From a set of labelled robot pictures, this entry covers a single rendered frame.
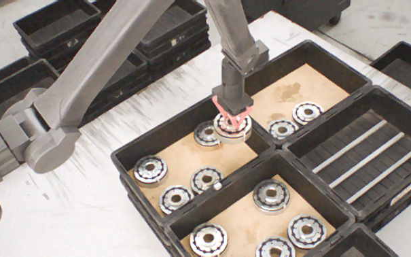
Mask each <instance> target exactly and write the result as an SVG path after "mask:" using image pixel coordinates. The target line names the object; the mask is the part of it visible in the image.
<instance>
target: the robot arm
mask: <svg viewBox="0 0 411 257"><path fill-rule="evenodd" d="M174 1H176V0H117V1H116V3H115V4H114V6H113V7H112V8H111V9H110V12H109V13H108V14H107V15H106V16H105V17H104V19H103V20H102V21H101V23H100V24H99V26H98V27H97V28H96V30H95V31H94V32H93V33H92V34H91V36H90V37H89V39H88V41H87V42H86V43H85V44H84V46H83V47H82V48H81V49H80V50H79V52H78V53H77V55H76V56H75V57H74V59H73V60H72V61H71V62H70V64H69V66H67V68H66V69H65V70H64V71H63V73H62V74H61V76H60V77H59V78H58V80H57V81H56V82H55V83H54V84H53V85H51V87H49V88H48V89H47V88H32V89H31V90H30V92H29V93H28V95H27V96H26V97H25V98H24V100H21V101H19V102H17V103H15V104H14V105H13V106H11V107H10V108H9V109H8V110H7V111H6V112H5V114H4V115H3V117H2V120H0V136H1V137H0V183H1V182H3V181H4V180H3V177H4V176H6V175H7V174H8V173H11V172H12V171H14V170H15V169H17V168H18V167H21V166H20V165H19V164H18V162H17V160H25V162H26V163H27V165H28V166H29V167H30V168H31V169H32V170H33V171H34V172H35V173H38V174H42V173H47V172H50V171H53V170H55V169H57V168H59V167H60V166H61V165H63V164H64V163H66V162H67V161H68V159H69V158H70V157H72V155H73V153H74V151H75V143H76V141H77V140H78V139H79V138H80V137H81V136H82V134H81V131H80V130H79V129H78V125H79V124H80V123H81V121H82V117H83V115H84V113H86V110H87V109H88V106H89V105H90V104H91V102H92V100H93V99H94V98H95V96H97V93H98V92H100V91H101V89H102V88H103V86H104V85H106V83H107V82H108V80H109V78H110V77H112V76H113V74H114V73H115V72H116V71H117V70H118V67H119V66H120V65H121V64H122V63H123V62H124V61H125V60H126V59H127V58H128V56H129V54H130V53H131V52H132V51H133V49H134V48H135V47H136V46H137V45H138V44H139V43H140V41H141V40H142V38H143V37H144V36H145V34H146V33H147V32H148V31H149V30H150V29H151V28H152V26H153V25H154V24H155V22H156V21H157V20H158V19H159V17H160V16H161V15H162V14H163V13H164V11H165V10H166V9H167V8H168V7H169V6H170V5H171V4H172V3H173V2H174ZM204 3H205V5H206V7H207V9H208V11H209V13H210V16H211V18H212V21H213V22H214V23H215V26H216V27H217V30H218V33H219V35H220V37H221V42H220V45H221V47H222V49H221V53H222V54H223V55H224V56H225V57H224V58H223V59H222V61H221V85H219V86H216V87H214V88H212V89H211V93H215V94H216V96H215V97H212V101H214V103H215V104H216V106H217V108H218V110H219V111H220V112H221V114H222V116H223V117H224V118H226V117H227V116H229V118H230V121H231V123H232V125H233V127H234V128H235V129H237V128H239V127H240V126H241V124H242V123H243V121H244V119H245V117H246V116H247V115H248V114H249V113H251V111H252V110H253V106H252V105H254V100H253V99H252V98H251V97H250V96H248V94H247V93H246V92H245V91H244V85H245V74H246V73H252V72H253V71H255V70H256V69H257V68H259V67H261V66H262V65H265V64H266V63H267V62H268V61H269V59H270V56H269V51H270V49H269V48H268V47H267V46H266V45H265V44H263V43H262V41H261V40H260V39H259V40H257V41H255V39H254V37H253V36H252V35H251V34H250V31H249V27H248V24H247V20H246V18H245V13H244V10H243V6H242V3H241V1H240V0H204ZM225 112H226V113H225ZM240 115H242V116H241V117H240V120H239V122H238V123H236V117H237V116H240ZM15 157H16V159H17V160H16V159H15Z"/></svg>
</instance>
